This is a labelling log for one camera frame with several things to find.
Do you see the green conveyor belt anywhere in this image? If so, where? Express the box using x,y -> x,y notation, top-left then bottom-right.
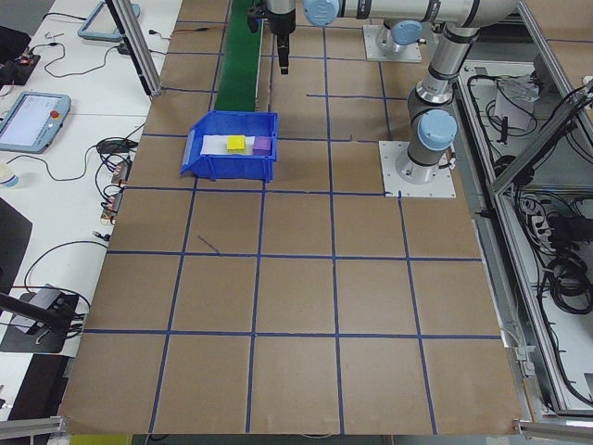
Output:
214,0 -> 266,113

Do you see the white foam pad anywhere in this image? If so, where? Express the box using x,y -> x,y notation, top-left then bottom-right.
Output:
199,133 -> 274,158

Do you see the blue plastic storage bin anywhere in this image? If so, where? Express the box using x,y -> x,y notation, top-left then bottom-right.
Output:
179,109 -> 281,182

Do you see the light blue teach pendant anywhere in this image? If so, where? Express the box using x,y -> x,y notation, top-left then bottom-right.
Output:
0,91 -> 72,154
77,0 -> 143,45

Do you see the small equipment box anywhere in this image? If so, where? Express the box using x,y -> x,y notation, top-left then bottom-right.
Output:
492,75 -> 542,132

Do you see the black control device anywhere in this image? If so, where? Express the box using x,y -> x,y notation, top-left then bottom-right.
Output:
0,51 -> 42,87

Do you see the dark bag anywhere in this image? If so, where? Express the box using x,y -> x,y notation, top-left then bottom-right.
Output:
0,26 -> 32,61

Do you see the white paper cup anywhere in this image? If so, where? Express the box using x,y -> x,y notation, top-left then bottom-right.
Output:
0,161 -> 21,190

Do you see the white power strip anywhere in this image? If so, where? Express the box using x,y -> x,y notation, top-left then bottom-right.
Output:
525,208 -> 557,245

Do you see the black power brick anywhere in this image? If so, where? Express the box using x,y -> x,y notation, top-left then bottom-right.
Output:
549,215 -> 586,246

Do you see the grey adapter box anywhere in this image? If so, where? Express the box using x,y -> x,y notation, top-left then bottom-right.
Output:
32,286 -> 65,311

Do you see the aluminium extrusion bar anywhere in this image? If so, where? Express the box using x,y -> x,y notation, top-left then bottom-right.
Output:
0,415 -> 69,440
511,418 -> 593,440

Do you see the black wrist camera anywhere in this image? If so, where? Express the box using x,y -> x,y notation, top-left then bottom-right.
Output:
245,3 -> 266,34

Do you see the red and black wire pair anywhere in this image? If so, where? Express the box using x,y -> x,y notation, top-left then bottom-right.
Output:
169,26 -> 229,38

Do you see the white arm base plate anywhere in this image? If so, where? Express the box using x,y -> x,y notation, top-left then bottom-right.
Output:
362,23 -> 424,63
378,140 -> 458,199

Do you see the black adapter cable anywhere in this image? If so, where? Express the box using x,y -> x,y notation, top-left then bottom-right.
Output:
28,41 -> 122,80

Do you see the V-shaped metal bar frame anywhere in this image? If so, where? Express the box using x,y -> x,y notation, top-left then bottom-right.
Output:
452,0 -> 593,421

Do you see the black cable coil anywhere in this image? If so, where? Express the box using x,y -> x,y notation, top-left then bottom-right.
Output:
536,257 -> 593,319

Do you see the black stand base plate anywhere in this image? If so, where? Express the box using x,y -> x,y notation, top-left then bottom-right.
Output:
0,289 -> 81,355

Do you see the grey metal bracket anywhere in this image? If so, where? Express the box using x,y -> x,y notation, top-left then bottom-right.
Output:
511,345 -> 537,380

